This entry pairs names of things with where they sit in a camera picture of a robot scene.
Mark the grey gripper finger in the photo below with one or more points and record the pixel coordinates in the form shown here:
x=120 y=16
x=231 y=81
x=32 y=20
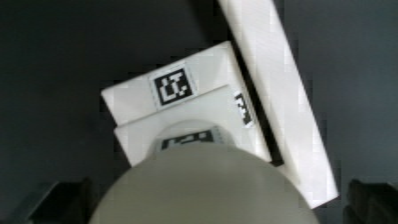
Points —
x=30 y=203

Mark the white lamp bulb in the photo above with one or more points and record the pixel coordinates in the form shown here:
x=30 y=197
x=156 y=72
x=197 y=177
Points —
x=199 y=181

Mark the white lamp base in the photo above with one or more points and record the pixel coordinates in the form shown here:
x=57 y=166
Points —
x=183 y=105

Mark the white right fence bar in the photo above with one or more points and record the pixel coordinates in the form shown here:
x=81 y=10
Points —
x=261 y=41

